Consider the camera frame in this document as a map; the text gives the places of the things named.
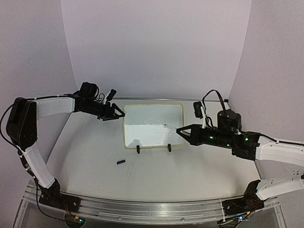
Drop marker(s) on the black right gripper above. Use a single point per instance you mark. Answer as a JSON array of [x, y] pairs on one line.
[[193, 135]]

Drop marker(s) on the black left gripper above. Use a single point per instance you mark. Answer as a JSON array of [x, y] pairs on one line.
[[107, 115]]

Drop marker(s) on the white marker pen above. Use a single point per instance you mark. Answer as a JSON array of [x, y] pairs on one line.
[[170, 127]]

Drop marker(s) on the yellow framed small whiteboard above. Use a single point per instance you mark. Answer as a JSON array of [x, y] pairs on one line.
[[143, 125]]

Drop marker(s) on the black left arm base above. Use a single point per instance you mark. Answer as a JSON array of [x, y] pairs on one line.
[[52, 197]]

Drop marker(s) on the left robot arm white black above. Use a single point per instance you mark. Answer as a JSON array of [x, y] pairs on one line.
[[21, 126]]

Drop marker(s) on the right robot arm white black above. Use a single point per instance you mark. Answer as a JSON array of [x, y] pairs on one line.
[[250, 146]]

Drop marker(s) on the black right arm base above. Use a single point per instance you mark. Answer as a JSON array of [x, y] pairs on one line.
[[249, 202]]

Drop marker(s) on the black left whiteboard foot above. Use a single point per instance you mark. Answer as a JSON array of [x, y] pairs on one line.
[[138, 149]]

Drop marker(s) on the aluminium back table rail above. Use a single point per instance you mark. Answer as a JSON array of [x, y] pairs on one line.
[[164, 99]]

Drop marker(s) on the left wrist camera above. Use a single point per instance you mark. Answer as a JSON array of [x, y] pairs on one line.
[[110, 95]]

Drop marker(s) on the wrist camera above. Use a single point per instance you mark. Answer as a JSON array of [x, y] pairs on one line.
[[110, 95], [198, 109]]

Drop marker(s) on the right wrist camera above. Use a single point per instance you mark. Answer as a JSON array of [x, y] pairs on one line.
[[198, 109]]

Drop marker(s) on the aluminium front rail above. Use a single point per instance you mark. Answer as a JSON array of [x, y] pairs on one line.
[[96, 212]]

